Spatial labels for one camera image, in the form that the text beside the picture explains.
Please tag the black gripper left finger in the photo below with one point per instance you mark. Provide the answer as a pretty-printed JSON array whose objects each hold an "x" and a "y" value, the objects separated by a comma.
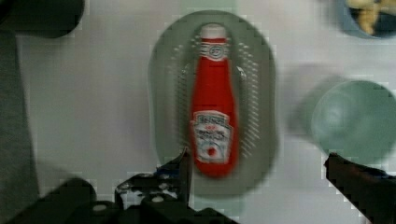
[{"x": 172, "y": 179}]

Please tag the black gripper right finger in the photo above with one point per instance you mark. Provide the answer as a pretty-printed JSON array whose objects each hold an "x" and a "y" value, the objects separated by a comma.
[{"x": 372, "y": 191}]

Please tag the red ketchup bottle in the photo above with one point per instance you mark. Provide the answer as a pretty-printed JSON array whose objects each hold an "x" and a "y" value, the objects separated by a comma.
[{"x": 213, "y": 122}]

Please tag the green oval strainer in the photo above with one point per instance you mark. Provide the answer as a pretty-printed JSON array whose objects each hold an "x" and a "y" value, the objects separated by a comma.
[{"x": 171, "y": 72}]

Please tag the mint green mug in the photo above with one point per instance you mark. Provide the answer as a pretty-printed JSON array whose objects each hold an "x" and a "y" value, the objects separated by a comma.
[{"x": 352, "y": 118}]

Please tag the blue bowl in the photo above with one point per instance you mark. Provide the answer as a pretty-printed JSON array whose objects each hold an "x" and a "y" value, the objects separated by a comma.
[{"x": 347, "y": 17}]

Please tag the toy banana peel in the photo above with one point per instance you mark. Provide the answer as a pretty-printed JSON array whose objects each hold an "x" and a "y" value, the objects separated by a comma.
[{"x": 369, "y": 12}]

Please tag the black cylindrical cup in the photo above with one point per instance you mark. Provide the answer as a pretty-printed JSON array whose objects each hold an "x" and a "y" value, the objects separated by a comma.
[{"x": 43, "y": 18}]

